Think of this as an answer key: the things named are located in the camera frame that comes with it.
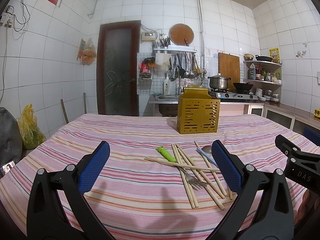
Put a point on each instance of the round wooden board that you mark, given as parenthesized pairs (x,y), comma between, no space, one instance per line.
(181,34)

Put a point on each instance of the blue handle metal spoon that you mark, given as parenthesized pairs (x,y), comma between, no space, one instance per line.
(207,154)

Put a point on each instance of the black wok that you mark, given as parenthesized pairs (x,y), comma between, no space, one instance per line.
(243,87)

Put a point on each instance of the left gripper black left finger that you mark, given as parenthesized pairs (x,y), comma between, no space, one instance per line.
(46,218)

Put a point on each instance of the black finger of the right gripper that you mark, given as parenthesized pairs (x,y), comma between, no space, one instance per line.
(312,136)
(301,167)

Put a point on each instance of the corner wall shelf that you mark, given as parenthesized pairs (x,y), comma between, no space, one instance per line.
(264,75)

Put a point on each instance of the steel utensil rack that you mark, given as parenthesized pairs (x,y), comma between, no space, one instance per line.
(174,49)

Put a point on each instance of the wooden chopstick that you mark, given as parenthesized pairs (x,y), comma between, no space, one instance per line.
(209,165)
(187,188)
(210,191)
(210,182)
(191,188)
(176,164)

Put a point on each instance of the pink striped tablecloth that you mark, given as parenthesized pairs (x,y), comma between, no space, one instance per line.
(134,197)

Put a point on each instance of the steel sink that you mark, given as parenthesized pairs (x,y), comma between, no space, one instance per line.
(163,99)

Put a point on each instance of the wall control box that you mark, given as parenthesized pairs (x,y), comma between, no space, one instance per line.
(148,36)

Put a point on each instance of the hanging orange snack bag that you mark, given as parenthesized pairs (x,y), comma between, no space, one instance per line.
(86,52)

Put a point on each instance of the gas stove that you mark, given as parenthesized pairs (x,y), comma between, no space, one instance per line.
(230,96)

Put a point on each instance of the dark wooden glass door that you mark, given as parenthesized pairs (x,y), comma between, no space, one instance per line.
(118,48)

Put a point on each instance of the steel cooking pot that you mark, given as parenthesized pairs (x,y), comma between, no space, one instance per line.
(218,82)

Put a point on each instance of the yellow plastic bag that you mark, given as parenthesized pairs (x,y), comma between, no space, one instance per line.
(29,130)

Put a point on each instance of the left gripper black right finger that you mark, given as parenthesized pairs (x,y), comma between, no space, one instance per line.
(263,207)

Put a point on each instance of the yellow perforated utensil holder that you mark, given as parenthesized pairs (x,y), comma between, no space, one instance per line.
(198,112)

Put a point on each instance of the white power strip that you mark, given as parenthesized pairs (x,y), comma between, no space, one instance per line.
(7,19)

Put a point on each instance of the green frog handle fork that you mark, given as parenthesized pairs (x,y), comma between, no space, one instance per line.
(175,162)

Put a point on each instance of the glass cabinet doors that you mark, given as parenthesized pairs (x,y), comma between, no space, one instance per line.
(290,117)

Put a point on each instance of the rectangular wooden cutting board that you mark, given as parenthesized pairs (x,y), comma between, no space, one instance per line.
(229,66)

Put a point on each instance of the pink cabinet door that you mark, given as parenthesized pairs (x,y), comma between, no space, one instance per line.
(231,109)

